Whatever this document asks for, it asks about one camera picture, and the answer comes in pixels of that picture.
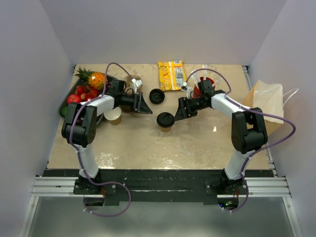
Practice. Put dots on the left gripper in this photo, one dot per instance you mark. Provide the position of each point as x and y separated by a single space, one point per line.
139 105

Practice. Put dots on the toy pineapple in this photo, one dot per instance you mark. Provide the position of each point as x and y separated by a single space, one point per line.
93 78

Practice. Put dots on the black coffee lid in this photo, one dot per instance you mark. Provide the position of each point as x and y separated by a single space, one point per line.
156 96
165 120

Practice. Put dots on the red plastic cup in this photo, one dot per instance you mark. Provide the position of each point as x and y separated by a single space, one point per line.
196 91

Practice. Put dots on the red toy apple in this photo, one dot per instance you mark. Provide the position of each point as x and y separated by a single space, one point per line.
74 98

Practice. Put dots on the red toy strawberries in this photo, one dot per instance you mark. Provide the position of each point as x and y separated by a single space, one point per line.
86 92

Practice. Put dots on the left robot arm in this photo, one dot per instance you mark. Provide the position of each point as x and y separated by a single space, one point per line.
80 122

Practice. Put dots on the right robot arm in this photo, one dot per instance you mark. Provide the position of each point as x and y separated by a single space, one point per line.
248 130

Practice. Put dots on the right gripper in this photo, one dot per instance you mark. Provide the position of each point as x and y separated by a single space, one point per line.
182 113

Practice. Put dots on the cardboard cup carrier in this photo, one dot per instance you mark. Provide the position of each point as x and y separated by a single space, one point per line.
132 98

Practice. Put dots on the green toy lime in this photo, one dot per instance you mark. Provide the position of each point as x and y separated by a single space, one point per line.
63 111

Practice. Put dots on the dark green fruit tray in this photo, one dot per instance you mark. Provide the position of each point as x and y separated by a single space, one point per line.
72 90

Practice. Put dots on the brown paper bag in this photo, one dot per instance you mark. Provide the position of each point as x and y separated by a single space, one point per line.
271 99

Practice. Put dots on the yellow snack bag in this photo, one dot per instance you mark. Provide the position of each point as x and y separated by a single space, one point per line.
171 75

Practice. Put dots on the black mounting base plate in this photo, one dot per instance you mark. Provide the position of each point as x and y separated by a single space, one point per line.
149 185

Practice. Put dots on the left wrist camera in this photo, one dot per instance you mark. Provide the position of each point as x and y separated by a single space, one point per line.
136 85

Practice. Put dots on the paper coffee cup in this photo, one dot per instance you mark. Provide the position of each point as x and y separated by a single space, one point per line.
165 129
113 116

